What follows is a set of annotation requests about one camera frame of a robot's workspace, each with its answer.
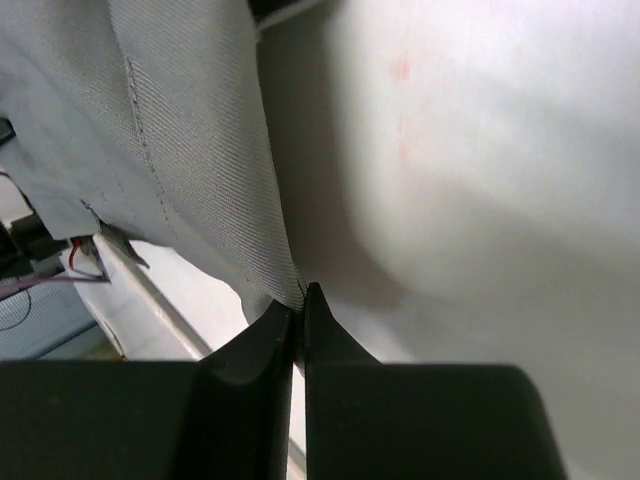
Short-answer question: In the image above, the grey pleated skirt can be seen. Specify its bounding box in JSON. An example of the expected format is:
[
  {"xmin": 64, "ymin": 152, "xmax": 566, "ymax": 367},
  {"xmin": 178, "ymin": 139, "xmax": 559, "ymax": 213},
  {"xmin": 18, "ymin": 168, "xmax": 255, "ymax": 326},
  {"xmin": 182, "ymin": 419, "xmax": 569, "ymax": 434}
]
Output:
[{"xmin": 1, "ymin": 1, "xmax": 304, "ymax": 318}]

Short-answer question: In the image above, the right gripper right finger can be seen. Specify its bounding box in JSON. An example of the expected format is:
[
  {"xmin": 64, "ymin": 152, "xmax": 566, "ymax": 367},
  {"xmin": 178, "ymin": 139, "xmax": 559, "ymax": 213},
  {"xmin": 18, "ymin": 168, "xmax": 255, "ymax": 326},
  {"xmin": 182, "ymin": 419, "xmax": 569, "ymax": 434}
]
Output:
[{"xmin": 303, "ymin": 284, "xmax": 567, "ymax": 479}]

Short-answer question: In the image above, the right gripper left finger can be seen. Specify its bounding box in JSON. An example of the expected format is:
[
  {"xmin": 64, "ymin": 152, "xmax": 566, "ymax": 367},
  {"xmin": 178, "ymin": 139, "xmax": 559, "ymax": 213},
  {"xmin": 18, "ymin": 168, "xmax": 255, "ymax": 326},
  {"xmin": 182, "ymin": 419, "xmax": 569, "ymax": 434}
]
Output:
[{"xmin": 1, "ymin": 303, "xmax": 294, "ymax": 479}]

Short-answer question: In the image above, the aluminium front rail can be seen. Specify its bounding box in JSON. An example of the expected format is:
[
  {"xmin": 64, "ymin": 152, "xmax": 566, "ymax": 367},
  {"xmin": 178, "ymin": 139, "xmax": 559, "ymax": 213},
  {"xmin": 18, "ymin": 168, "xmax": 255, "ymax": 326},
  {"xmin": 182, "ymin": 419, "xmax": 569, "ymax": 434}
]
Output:
[{"xmin": 94, "ymin": 234, "xmax": 212, "ymax": 360}]

